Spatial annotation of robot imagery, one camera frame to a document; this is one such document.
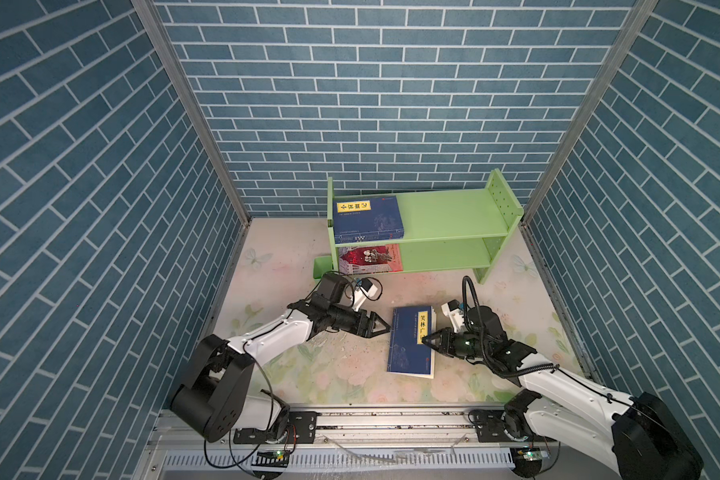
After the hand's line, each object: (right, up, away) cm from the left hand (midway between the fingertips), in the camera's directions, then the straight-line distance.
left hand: (381, 328), depth 79 cm
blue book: (-4, +29, 0) cm, 30 cm away
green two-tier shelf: (+27, +29, +37) cm, 54 cm away
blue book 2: (+7, -8, +1) cm, 11 cm away
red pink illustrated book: (-5, +18, +13) cm, 23 cm away
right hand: (+11, -3, +1) cm, 11 cm away
